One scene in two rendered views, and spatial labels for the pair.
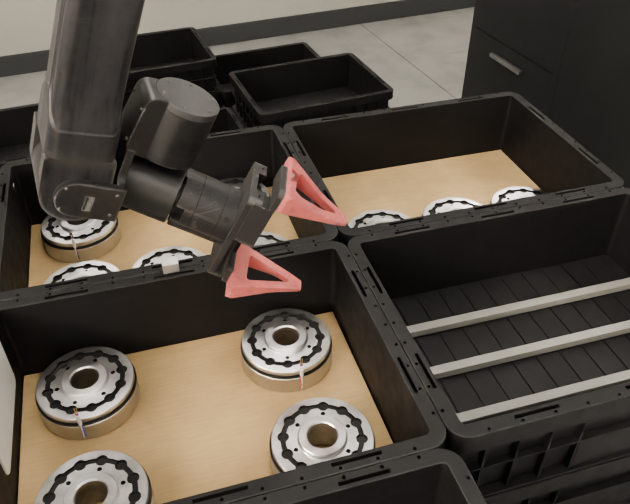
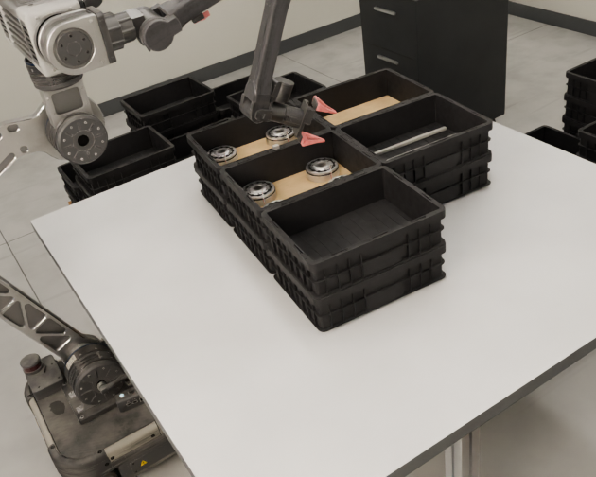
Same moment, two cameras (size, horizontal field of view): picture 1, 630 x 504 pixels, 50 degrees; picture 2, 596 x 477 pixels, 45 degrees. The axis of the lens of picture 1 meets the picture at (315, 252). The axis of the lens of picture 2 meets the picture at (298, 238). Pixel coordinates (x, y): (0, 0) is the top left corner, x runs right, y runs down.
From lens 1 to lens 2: 1.55 m
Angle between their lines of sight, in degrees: 6
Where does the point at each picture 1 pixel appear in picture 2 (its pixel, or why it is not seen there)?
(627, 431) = (440, 161)
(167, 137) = (282, 93)
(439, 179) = (363, 111)
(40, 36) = not seen: hidden behind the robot
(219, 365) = (299, 181)
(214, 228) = (297, 120)
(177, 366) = (284, 184)
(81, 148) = (262, 98)
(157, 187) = (279, 110)
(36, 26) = not seen: hidden behind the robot
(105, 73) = (268, 76)
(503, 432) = (397, 160)
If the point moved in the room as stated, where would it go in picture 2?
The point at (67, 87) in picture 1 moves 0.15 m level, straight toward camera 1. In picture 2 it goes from (259, 80) to (288, 97)
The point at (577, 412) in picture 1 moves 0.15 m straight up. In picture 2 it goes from (419, 151) to (417, 104)
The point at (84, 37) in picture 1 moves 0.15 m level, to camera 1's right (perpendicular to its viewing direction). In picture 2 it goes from (264, 66) to (318, 56)
